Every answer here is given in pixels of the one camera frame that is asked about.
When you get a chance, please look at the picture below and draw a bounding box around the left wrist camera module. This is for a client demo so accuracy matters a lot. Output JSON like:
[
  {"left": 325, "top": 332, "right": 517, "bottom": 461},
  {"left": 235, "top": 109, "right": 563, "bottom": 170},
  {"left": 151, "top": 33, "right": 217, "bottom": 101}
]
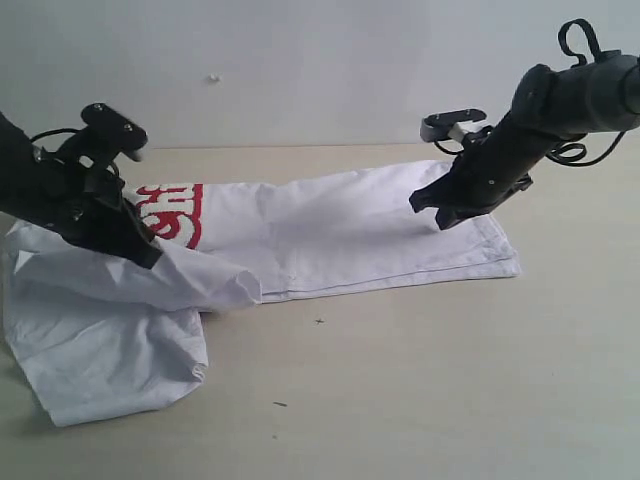
[{"left": 81, "top": 102, "right": 148, "bottom": 162}]

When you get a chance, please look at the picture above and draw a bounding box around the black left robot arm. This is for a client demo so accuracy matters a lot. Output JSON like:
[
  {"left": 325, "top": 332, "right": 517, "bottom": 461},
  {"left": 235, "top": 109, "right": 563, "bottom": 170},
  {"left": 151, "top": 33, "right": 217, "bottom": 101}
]
[{"left": 1, "top": 103, "right": 162, "bottom": 269}]

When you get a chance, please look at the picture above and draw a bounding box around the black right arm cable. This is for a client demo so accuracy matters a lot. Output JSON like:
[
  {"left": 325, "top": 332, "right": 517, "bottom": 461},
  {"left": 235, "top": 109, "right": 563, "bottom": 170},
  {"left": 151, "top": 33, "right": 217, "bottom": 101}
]
[{"left": 432, "top": 18, "right": 629, "bottom": 169}]

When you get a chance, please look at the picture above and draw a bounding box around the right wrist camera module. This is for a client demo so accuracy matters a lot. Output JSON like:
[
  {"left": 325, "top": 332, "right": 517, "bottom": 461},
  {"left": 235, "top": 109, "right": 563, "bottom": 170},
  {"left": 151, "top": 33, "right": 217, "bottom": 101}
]
[{"left": 420, "top": 108, "right": 487, "bottom": 143}]

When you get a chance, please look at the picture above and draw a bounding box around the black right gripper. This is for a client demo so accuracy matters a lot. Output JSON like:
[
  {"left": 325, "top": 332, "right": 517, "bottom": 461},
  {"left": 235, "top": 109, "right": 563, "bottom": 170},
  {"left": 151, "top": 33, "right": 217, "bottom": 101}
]
[{"left": 409, "top": 114, "right": 558, "bottom": 231}]

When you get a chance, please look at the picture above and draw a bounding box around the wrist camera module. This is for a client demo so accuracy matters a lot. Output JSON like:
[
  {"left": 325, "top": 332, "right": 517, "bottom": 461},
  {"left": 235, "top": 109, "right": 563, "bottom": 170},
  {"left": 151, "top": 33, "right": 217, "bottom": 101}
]
[
  {"left": 420, "top": 108, "right": 487, "bottom": 143},
  {"left": 81, "top": 102, "right": 148, "bottom": 162}
]

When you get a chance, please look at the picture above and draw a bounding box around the white t-shirt red lettering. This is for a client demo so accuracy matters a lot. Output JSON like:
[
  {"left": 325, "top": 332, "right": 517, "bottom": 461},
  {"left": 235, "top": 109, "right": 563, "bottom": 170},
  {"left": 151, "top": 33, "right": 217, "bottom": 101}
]
[{"left": 3, "top": 161, "right": 520, "bottom": 427}]

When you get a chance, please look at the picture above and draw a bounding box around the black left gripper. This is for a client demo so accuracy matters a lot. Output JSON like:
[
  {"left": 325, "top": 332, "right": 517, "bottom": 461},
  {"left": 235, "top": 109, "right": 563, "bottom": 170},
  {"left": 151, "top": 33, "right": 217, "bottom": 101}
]
[{"left": 1, "top": 144, "right": 161, "bottom": 269}]

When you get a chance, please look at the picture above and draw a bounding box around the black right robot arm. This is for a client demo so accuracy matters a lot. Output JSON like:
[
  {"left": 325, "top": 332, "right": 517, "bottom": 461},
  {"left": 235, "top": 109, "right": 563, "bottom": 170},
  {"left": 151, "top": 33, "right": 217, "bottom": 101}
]
[{"left": 409, "top": 51, "right": 639, "bottom": 230}]

